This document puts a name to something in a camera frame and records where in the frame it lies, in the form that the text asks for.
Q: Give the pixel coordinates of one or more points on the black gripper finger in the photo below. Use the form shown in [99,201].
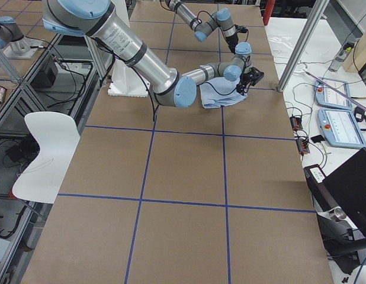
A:
[241,89]

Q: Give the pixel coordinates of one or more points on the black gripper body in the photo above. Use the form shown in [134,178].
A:
[232,44]
[244,79]

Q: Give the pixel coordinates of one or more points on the light blue button-up shirt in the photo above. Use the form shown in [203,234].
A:
[221,91]

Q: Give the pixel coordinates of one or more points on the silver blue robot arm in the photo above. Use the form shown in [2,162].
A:
[99,21]
[202,29]

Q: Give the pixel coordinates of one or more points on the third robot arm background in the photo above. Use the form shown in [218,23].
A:
[9,31]

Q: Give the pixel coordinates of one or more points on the red cylinder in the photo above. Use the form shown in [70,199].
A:
[268,11]

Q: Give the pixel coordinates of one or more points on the black power strip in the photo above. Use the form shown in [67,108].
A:
[296,123]
[302,145]

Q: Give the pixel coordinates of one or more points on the upper blue teach pendant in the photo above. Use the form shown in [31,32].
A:
[327,97]

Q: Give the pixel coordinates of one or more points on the blue teach pendant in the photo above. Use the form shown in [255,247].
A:
[327,97]
[340,128]

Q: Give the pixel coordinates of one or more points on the lower blue teach pendant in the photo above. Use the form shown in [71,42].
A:
[340,128]

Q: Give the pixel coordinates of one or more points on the clear water bottle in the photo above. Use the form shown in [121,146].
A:
[340,57]

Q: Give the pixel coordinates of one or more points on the black laptop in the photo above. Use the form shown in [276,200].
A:
[347,186]

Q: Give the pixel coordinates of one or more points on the white plastic chair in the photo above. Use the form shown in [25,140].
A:
[57,137]

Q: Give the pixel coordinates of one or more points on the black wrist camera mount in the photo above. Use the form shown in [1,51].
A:
[241,29]
[255,75]

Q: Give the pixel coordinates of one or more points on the aluminium frame post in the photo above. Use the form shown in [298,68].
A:
[307,31]

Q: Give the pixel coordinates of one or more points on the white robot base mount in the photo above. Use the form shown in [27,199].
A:
[125,82]

